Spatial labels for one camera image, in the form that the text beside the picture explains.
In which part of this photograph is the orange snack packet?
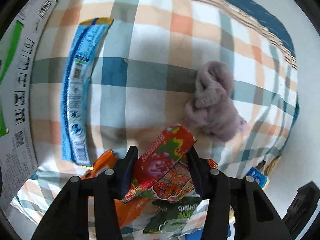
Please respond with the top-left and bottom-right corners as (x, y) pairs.
(81, 148), (156, 229)

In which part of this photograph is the green wet wipes packet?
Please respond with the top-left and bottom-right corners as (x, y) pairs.
(143, 197), (202, 234)

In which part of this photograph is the red floral snack packet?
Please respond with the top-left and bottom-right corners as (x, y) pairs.
(121, 123), (219, 204)

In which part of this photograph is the purple fuzzy cloth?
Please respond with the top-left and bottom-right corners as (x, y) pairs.
(184, 61), (247, 143)

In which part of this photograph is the blue long snack packet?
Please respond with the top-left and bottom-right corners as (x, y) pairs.
(60, 17), (113, 169)

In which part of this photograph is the cardboard box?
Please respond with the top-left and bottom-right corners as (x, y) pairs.
(1, 0), (57, 210)

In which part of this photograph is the white tissue pack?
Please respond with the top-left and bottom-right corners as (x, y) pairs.
(246, 167), (270, 191)

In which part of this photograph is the plaid checkered tablecloth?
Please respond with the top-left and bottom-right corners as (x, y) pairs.
(10, 0), (298, 224)

